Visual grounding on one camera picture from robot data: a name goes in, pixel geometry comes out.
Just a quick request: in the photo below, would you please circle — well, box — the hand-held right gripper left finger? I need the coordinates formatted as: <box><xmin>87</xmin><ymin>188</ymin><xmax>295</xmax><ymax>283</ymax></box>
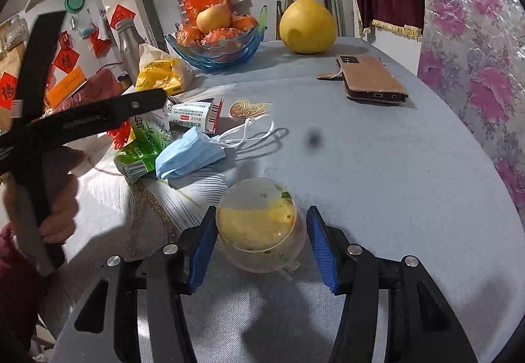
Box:
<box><xmin>59</xmin><ymin>205</ymin><xmax>218</xmax><ymax>363</ymax></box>

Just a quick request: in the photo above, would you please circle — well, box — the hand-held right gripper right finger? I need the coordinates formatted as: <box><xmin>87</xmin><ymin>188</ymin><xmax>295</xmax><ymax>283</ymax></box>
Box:
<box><xmin>307</xmin><ymin>205</ymin><xmax>478</xmax><ymax>363</ymax></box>

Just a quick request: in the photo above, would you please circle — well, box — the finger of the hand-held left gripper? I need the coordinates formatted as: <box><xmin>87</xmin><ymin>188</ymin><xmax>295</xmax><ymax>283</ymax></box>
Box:
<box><xmin>25</xmin><ymin>89</ymin><xmax>168</xmax><ymax>146</ymax></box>
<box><xmin>12</xmin><ymin>11</ymin><xmax>68</xmax><ymax>121</ymax></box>

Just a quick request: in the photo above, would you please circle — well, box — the green snack packet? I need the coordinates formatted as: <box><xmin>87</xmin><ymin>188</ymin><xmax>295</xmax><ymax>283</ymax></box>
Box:
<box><xmin>114</xmin><ymin>113</ymin><xmax>173</xmax><ymax>185</ymax></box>

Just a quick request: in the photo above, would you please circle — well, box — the clear plastic soup cup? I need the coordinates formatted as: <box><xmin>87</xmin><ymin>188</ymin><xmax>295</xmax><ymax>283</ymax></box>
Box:
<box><xmin>215</xmin><ymin>178</ymin><xmax>308</xmax><ymax>274</ymax></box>

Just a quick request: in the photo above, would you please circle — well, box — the white paper cup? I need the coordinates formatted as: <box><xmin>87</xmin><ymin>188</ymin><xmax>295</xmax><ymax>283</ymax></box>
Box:
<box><xmin>166</xmin><ymin>96</ymin><xmax>225</xmax><ymax>134</ymax></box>

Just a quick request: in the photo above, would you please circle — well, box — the blue face mask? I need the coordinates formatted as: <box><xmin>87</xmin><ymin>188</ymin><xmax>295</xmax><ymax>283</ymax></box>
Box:
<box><xmin>155</xmin><ymin>115</ymin><xmax>275</xmax><ymax>180</ymax></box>

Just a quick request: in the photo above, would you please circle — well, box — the person's left forearm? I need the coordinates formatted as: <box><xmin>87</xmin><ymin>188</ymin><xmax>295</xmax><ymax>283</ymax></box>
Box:
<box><xmin>0</xmin><ymin>224</ymin><xmax>46</xmax><ymax>351</ymax></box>

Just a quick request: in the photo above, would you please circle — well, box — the person's left hand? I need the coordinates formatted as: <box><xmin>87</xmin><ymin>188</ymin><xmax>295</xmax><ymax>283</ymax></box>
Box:
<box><xmin>39</xmin><ymin>146</ymin><xmax>89</xmax><ymax>245</ymax></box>

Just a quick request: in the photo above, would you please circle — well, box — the red diamond paper decoration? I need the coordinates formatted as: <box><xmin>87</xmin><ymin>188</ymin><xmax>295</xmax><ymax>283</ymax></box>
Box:
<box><xmin>52</xmin><ymin>46</ymin><xmax>80</xmax><ymax>74</ymax></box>
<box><xmin>0</xmin><ymin>74</ymin><xmax>20</xmax><ymax>111</ymax></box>

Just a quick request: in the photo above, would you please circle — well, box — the long orange box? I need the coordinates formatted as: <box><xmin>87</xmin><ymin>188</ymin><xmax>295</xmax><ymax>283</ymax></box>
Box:
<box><xmin>45</xmin><ymin>68</ymin><xmax>88</xmax><ymax>107</ymax></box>

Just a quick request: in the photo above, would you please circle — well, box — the yellow snack bag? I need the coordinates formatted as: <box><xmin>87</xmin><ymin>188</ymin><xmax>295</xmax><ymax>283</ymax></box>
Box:
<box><xmin>135</xmin><ymin>43</ymin><xmax>195</xmax><ymax>96</ymax></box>

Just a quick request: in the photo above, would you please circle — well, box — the red hanging ornament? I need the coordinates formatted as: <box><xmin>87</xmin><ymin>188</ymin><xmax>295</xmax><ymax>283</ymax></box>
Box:
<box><xmin>88</xmin><ymin>29</ymin><xmax>112</xmax><ymax>58</ymax></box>

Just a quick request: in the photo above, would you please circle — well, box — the steel thermos bottle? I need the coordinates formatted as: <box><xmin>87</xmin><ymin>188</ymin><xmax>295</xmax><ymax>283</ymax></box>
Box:
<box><xmin>115</xmin><ymin>16</ymin><xmax>144</xmax><ymax>89</ymax></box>

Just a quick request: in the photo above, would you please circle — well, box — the grey tablecloth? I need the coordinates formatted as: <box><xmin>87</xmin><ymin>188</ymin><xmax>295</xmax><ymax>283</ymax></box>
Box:
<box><xmin>53</xmin><ymin>37</ymin><xmax>525</xmax><ymax>363</ymax></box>

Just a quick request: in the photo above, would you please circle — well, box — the red diamond paper on refrigerator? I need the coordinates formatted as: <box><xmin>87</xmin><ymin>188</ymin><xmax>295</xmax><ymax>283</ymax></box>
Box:
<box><xmin>110</xmin><ymin>4</ymin><xmax>131</xmax><ymax>29</ymax></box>

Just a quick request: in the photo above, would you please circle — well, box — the white refrigerator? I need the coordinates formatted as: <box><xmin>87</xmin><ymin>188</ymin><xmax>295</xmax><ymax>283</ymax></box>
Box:
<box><xmin>100</xmin><ymin>0</ymin><xmax>158</xmax><ymax>56</ymax></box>

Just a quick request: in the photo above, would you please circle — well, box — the blue glass fruit bowl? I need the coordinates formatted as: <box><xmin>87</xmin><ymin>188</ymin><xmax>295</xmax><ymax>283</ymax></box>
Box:
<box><xmin>164</xmin><ymin>6</ymin><xmax>267</xmax><ymax>72</ymax></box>

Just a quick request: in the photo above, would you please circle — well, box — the pile of wrapped oranges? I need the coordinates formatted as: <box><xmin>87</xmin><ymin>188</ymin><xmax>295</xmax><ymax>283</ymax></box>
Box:
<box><xmin>176</xmin><ymin>14</ymin><xmax>259</xmax><ymax>50</ymax></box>

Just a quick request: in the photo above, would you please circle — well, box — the yellow apple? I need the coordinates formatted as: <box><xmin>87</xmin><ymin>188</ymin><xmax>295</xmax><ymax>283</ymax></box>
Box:
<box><xmin>196</xmin><ymin>4</ymin><xmax>232</xmax><ymax>34</ymax></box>

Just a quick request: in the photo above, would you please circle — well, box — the orange gift box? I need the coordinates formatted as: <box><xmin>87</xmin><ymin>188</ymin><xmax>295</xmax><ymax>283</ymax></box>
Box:
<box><xmin>182</xmin><ymin>0</ymin><xmax>232</xmax><ymax>21</ymax></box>

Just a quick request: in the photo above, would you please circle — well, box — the phone in brown case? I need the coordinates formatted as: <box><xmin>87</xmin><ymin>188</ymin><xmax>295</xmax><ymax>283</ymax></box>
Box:
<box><xmin>317</xmin><ymin>54</ymin><xmax>409</xmax><ymax>103</ymax></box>

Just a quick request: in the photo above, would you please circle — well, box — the yellow pomelo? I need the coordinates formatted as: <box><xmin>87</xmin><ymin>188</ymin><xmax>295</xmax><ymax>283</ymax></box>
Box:
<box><xmin>279</xmin><ymin>0</ymin><xmax>338</xmax><ymax>55</ymax></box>

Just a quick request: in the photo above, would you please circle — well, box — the floral pink quilt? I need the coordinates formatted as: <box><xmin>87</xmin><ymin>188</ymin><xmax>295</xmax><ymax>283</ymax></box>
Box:
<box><xmin>416</xmin><ymin>0</ymin><xmax>525</xmax><ymax>220</ymax></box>

